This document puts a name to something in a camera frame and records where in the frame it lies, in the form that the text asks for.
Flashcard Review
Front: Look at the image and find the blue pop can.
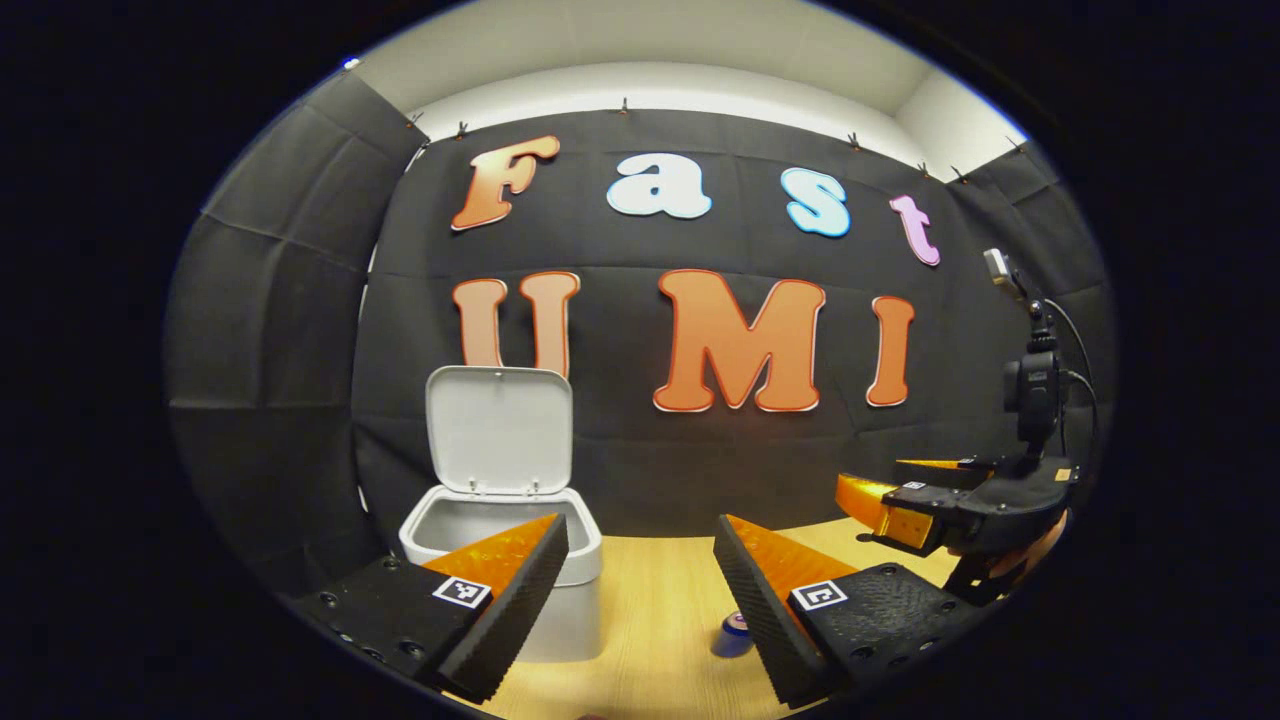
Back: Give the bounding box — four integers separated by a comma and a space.
711, 611, 752, 659

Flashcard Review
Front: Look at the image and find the wooden desktop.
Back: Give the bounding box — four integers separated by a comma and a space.
480, 518, 961, 720

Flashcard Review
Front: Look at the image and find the white desktop garbage bin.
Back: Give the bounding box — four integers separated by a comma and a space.
398, 365, 605, 664

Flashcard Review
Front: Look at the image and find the black backdrop cloth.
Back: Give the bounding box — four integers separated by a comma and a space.
165, 70, 1118, 601

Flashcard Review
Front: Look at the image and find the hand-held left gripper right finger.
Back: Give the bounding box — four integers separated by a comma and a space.
713, 513, 987, 710

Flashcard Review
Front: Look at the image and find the row of small black clips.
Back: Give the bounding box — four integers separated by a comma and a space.
405, 97, 1026, 184

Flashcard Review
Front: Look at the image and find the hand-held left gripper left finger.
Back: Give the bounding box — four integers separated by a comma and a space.
293, 512, 571, 705

